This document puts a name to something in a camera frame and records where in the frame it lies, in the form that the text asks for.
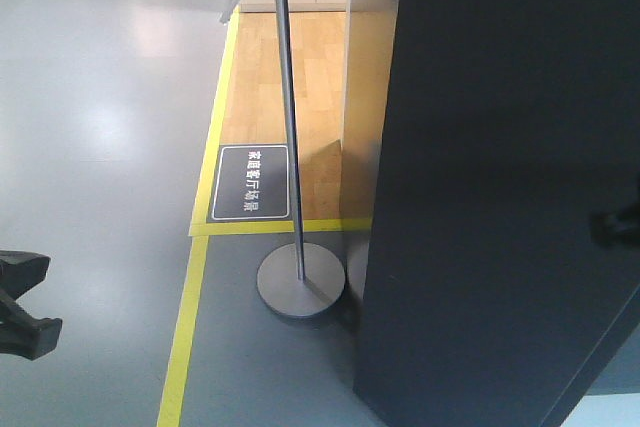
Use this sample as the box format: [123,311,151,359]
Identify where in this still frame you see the grey sign stand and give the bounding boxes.
[220,0,346,319]

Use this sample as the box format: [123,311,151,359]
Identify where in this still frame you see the dark floor label sign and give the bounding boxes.
[209,144,290,222]

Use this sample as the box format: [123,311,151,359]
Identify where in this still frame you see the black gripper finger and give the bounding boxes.
[1,294,63,360]
[1,250,51,300]

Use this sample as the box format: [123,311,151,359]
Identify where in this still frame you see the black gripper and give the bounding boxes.
[589,202,639,248]

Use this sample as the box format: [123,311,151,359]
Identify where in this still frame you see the yellow floor tape line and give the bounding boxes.
[0,0,374,427]

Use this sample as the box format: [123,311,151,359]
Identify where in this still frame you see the fridge door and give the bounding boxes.
[354,0,639,426]

